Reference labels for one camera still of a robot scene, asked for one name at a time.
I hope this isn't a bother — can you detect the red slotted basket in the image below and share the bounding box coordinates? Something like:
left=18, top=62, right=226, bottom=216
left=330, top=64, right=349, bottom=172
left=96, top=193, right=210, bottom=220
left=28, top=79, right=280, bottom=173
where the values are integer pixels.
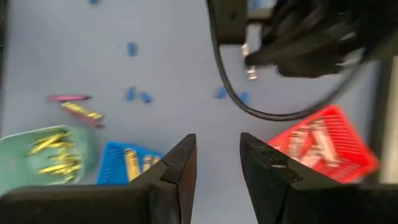
left=267, top=105, right=381, bottom=184

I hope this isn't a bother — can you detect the yellow-green crayon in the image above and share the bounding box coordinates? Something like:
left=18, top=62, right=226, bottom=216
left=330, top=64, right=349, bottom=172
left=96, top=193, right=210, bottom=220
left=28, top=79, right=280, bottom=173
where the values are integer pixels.
left=46, top=141, right=77, bottom=149
left=60, top=172, right=78, bottom=184
left=29, top=132, right=72, bottom=156
left=37, top=164, right=82, bottom=175
left=49, top=152, right=82, bottom=163
left=61, top=101, right=103, bottom=121

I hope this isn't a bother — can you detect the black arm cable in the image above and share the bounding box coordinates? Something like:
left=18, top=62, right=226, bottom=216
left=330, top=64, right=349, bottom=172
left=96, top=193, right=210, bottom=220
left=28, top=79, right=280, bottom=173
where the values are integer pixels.
left=205, top=0, right=366, bottom=122

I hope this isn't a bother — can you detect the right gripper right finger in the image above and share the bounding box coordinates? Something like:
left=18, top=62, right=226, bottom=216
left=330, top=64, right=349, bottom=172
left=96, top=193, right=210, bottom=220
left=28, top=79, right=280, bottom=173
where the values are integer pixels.
left=239, top=133, right=398, bottom=224

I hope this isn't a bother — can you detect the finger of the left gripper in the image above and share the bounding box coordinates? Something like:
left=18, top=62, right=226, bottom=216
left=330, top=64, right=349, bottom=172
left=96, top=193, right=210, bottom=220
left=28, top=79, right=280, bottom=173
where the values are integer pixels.
left=275, top=51, right=364, bottom=78
left=244, top=30, right=358, bottom=67

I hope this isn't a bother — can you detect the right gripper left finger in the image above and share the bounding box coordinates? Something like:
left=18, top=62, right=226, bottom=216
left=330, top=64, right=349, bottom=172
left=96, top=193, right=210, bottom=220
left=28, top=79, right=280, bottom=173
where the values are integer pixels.
left=0, top=133, right=198, bottom=224

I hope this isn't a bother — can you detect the blue slotted basket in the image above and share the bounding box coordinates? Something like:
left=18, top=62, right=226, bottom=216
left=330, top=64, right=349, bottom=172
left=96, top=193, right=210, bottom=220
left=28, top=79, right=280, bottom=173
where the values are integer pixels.
left=96, top=141, right=164, bottom=186

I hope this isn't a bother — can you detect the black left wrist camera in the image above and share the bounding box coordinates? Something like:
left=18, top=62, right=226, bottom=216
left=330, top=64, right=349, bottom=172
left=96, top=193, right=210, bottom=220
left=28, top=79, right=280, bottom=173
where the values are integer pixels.
left=213, top=0, right=249, bottom=45

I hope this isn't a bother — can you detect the teal plastic bin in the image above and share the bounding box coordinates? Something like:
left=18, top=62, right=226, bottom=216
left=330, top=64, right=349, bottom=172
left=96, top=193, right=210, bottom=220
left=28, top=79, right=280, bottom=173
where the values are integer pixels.
left=0, top=124, right=97, bottom=195

